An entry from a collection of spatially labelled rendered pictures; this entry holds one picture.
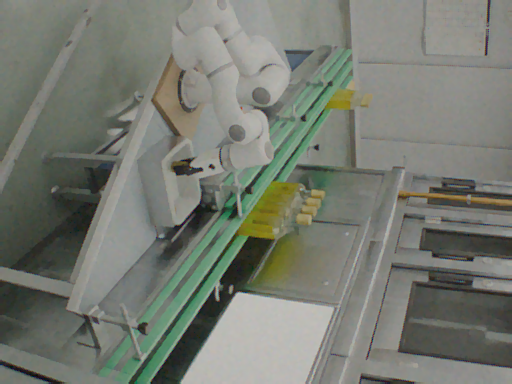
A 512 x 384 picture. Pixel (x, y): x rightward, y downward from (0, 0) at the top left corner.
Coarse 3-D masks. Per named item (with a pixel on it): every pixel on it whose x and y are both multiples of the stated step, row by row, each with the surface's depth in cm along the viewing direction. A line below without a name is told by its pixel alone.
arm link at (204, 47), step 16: (176, 32) 143; (192, 32) 137; (208, 32) 134; (176, 48) 138; (192, 48) 136; (208, 48) 134; (224, 48) 137; (192, 64) 140; (208, 64) 136; (224, 64) 136
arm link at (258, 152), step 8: (256, 112) 141; (264, 120) 141; (264, 128) 141; (264, 136) 142; (232, 144) 145; (248, 144) 141; (256, 144) 140; (264, 144) 140; (232, 152) 143; (240, 152) 142; (248, 152) 141; (256, 152) 140; (264, 152) 140; (272, 152) 143; (232, 160) 143; (240, 160) 142; (248, 160) 141; (256, 160) 141; (264, 160) 140; (240, 168) 145
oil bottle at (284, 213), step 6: (258, 204) 179; (252, 210) 176; (258, 210) 175; (264, 210) 175; (270, 210) 174; (276, 210) 174; (282, 210) 174; (288, 210) 174; (276, 216) 172; (282, 216) 172; (288, 216) 173; (288, 222) 173
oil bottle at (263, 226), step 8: (248, 216) 174; (256, 216) 173; (264, 216) 172; (272, 216) 172; (248, 224) 171; (256, 224) 170; (264, 224) 169; (272, 224) 168; (280, 224) 168; (240, 232) 173; (248, 232) 172; (256, 232) 171; (264, 232) 170; (272, 232) 169; (280, 232) 168
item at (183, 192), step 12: (180, 144) 153; (168, 156) 147; (180, 156) 161; (192, 156) 160; (168, 168) 161; (168, 180) 162; (180, 180) 166; (192, 180) 165; (168, 192) 149; (180, 192) 168; (192, 192) 167; (180, 204) 164; (192, 204) 164; (180, 216) 159
